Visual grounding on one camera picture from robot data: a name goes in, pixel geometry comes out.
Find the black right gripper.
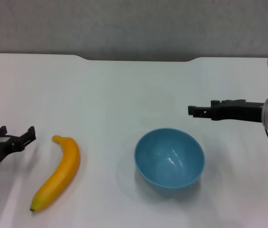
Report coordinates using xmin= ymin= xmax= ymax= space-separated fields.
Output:
xmin=187 ymin=99 xmax=265 ymax=123

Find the yellow banana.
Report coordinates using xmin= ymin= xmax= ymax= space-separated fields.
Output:
xmin=29 ymin=135 xmax=81 ymax=212

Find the blue plastic bowl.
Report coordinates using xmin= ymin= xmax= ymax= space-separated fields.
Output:
xmin=134 ymin=127 xmax=206 ymax=190

